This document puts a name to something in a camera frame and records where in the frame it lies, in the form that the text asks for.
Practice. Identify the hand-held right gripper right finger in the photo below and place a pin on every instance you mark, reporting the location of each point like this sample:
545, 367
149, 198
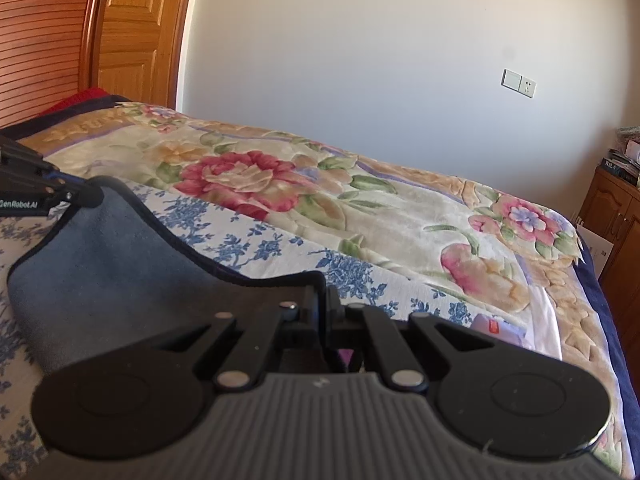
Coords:
350, 317

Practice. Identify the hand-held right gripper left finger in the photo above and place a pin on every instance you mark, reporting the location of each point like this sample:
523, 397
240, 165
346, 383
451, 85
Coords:
306, 304

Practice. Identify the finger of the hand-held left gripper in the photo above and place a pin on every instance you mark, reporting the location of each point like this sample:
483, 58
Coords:
35, 185
75, 189

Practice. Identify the blue-grey towel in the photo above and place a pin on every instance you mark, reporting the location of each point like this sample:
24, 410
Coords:
130, 270

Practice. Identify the blue floral white bedsheet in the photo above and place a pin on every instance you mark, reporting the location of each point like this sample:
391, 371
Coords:
240, 245

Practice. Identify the red cloth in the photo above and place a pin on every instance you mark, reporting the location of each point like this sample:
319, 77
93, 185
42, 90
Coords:
82, 97

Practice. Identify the floral plush blanket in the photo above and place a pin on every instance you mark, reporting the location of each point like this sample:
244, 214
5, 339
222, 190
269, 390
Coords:
400, 220

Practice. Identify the white packet with red label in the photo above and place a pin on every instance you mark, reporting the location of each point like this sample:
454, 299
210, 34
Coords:
497, 329

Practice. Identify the slatted wooden headboard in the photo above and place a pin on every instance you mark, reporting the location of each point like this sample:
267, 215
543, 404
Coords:
40, 35

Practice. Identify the wooden door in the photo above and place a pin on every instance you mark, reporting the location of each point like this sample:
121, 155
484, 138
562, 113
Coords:
135, 25

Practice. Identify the white cardboard box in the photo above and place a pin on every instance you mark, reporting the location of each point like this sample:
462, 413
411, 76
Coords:
597, 250

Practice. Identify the wooden cabinet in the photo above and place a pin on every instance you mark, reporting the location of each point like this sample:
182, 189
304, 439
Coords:
615, 230

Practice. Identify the stack of books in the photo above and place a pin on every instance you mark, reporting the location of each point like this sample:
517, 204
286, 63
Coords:
625, 160

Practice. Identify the white wall switch socket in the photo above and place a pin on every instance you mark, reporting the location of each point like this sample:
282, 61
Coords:
519, 83

